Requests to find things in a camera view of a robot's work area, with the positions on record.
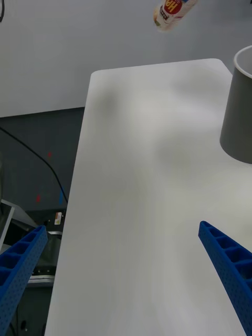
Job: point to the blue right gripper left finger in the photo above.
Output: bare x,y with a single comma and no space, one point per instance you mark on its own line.
21,275

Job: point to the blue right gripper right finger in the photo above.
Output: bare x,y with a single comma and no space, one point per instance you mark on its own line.
231,270

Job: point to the clear bottle with red cap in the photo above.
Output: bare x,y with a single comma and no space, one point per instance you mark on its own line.
173,15

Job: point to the grey plastic bin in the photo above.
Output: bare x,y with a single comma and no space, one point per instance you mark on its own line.
239,118

